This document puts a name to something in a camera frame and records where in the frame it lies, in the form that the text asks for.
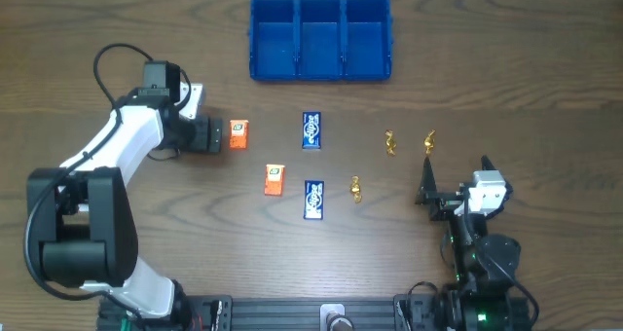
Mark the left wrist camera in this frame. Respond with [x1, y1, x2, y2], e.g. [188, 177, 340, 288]
[178, 81, 206, 122]

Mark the orange candy box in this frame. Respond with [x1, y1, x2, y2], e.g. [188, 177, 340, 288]
[264, 163, 286, 198]
[228, 119, 250, 151]

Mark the black cable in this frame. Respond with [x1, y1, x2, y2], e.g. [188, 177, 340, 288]
[22, 42, 192, 303]
[407, 223, 540, 325]

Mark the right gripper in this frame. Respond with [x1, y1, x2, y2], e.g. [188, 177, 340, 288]
[414, 155, 498, 222]

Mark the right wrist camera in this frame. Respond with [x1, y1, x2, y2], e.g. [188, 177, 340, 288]
[465, 169, 508, 216]

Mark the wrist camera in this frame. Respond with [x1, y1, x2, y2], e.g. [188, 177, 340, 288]
[465, 169, 508, 216]
[178, 81, 206, 122]

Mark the blue candy pack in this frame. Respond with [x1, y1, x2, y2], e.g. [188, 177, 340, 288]
[301, 111, 323, 151]
[303, 179, 326, 221]

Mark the blue tray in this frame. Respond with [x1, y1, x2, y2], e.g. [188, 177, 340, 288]
[248, 0, 394, 83]

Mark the mounting rail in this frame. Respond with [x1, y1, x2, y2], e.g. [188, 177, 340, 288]
[96, 294, 532, 331]

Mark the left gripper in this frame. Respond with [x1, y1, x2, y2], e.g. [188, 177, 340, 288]
[193, 117, 225, 155]

